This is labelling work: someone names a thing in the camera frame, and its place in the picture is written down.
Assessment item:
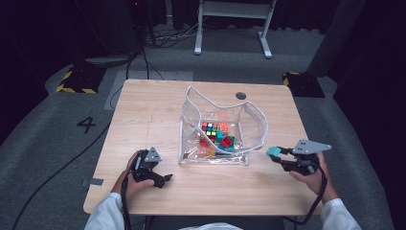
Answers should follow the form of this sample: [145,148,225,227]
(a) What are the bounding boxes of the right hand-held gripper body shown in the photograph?
[286,139,332,176]

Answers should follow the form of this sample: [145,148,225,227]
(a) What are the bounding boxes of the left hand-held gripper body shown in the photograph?
[131,146,163,188]

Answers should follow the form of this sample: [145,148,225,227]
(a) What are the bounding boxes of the clear plastic bag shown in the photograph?
[177,85,269,167]

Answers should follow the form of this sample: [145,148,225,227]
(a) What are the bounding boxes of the multicoloured puzzle cube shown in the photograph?
[200,121,219,144]

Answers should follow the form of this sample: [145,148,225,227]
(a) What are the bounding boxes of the person's left hand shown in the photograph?
[111,150,155,202]

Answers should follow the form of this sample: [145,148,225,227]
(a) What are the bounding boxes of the person's right hand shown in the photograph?
[289,151,340,205]

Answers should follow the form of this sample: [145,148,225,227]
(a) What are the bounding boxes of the grey tape piece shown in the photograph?
[79,177,104,188]

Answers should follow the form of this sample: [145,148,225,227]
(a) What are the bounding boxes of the person's white shirt front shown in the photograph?
[178,222,244,230]

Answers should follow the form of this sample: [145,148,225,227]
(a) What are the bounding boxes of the black base with hazard stripes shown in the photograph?
[282,71,326,99]
[56,65,107,95]

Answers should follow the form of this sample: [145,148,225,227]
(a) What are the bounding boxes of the grey flat stand base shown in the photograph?
[84,55,135,67]

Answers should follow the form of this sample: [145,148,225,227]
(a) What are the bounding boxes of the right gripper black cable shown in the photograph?
[282,164,329,226]

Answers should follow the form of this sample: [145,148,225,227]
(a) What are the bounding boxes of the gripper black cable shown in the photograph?
[282,164,329,226]
[120,174,132,230]

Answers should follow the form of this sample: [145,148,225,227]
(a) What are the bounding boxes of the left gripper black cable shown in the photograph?
[120,174,132,230]

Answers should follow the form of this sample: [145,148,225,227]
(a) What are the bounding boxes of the long black floor cable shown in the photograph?
[11,121,112,230]

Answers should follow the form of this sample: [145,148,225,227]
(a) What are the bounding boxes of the grey upright post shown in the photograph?
[306,0,367,78]

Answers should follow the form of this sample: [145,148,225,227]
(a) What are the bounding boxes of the tangle of floor cables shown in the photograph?
[143,17,207,50]

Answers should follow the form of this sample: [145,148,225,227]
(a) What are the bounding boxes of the white metal desk frame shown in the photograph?
[193,0,278,59]

